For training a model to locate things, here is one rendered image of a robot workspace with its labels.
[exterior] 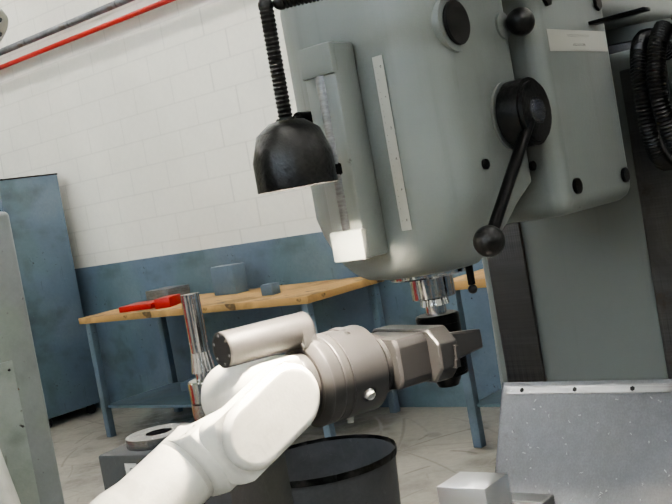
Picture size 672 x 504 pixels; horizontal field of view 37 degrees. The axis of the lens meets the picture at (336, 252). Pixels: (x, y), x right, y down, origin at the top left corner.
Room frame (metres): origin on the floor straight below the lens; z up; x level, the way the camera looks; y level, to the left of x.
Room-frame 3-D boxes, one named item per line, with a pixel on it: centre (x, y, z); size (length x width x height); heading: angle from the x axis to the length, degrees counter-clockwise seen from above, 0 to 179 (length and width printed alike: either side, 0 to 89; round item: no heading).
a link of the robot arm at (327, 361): (0.95, 0.08, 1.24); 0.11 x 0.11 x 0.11; 35
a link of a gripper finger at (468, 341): (1.04, -0.11, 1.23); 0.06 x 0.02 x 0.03; 125
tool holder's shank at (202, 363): (1.28, 0.19, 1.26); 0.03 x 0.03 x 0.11
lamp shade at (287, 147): (0.89, 0.02, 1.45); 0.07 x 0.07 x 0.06
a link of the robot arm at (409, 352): (1.01, -0.02, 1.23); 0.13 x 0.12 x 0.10; 35
